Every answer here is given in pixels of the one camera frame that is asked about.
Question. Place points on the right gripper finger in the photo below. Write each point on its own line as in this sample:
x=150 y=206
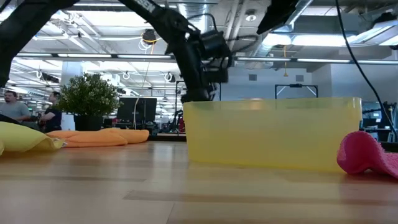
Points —
x=276 y=14

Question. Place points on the yellow translucent plastic bin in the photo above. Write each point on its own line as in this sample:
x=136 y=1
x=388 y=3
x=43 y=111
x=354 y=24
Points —
x=270 y=133

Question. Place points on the pink microfiber towel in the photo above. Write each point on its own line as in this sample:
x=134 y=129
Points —
x=363 y=155

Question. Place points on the yellow microfiber towel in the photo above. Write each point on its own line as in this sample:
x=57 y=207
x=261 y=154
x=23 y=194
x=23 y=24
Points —
x=21 y=137

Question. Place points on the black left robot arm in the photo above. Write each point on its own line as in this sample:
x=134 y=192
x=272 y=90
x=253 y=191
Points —
x=18 y=28

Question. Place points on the round ceiling detector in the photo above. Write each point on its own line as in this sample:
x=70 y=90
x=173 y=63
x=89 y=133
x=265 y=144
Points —
x=250 y=17

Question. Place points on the yellow hanging tag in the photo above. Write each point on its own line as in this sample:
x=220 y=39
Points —
x=285 y=74

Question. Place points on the black computer monitor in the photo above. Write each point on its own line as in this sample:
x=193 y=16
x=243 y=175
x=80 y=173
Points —
x=138 y=109

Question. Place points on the green potted plant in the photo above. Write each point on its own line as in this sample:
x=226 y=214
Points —
x=88 y=95

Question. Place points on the long ceiling light bar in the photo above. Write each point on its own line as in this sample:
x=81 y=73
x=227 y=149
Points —
x=84 y=56

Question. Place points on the dark desk monitor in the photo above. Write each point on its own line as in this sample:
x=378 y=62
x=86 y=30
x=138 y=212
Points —
x=371 y=113

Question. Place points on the person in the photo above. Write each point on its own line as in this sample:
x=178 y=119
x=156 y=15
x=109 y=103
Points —
x=14 y=109
x=53 y=116

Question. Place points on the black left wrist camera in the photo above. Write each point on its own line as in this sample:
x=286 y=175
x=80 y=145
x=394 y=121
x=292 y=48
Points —
x=217 y=74

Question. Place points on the black aluminium table frame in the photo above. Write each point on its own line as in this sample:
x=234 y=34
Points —
x=168 y=137

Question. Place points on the black metal frame stand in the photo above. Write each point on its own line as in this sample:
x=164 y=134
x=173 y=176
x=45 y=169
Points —
x=295 y=85

